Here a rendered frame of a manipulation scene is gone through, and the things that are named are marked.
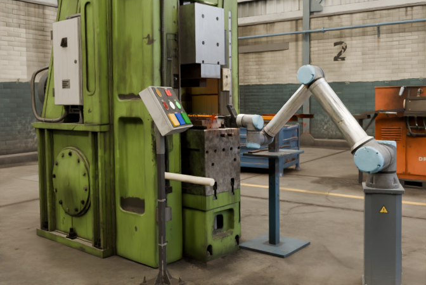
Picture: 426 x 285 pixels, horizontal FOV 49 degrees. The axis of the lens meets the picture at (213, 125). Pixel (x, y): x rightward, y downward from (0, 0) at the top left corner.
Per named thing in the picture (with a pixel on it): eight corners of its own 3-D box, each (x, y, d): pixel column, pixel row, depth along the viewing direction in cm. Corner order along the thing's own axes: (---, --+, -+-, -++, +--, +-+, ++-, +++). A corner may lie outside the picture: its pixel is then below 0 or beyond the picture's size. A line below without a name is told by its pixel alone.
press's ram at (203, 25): (232, 65, 344) (231, 10, 342) (196, 63, 316) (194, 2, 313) (191, 68, 372) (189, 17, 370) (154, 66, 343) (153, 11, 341)
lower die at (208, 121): (220, 128, 337) (220, 116, 336) (201, 129, 322) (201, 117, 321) (179, 126, 365) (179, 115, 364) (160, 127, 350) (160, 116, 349)
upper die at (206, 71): (220, 78, 335) (220, 64, 334) (201, 77, 320) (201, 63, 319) (179, 80, 363) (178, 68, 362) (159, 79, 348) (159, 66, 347)
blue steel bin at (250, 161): (301, 168, 743) (301, 123, 739) (282, 176, 674) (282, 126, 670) (233, 164, 802) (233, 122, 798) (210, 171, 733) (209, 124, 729)
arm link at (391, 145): (399, 168, 278) (400, 139, 277) (390, 172, 264) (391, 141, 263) (373, 166, 287) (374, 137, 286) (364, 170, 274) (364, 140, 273)
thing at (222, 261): (265, 254, 340) (265, 252, 340) (212, 277, 297) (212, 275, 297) (223, 243, 366) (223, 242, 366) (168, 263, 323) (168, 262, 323)
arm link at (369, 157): (396, 160, 262) (318, 59, 287) (387, 164, 248) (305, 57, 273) (374, 175, 270) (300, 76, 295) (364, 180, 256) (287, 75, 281)
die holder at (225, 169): (240, 187, 346) (239, 126, 344) (205, 196, 318) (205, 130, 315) (186, 180, 383) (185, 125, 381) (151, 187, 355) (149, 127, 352)
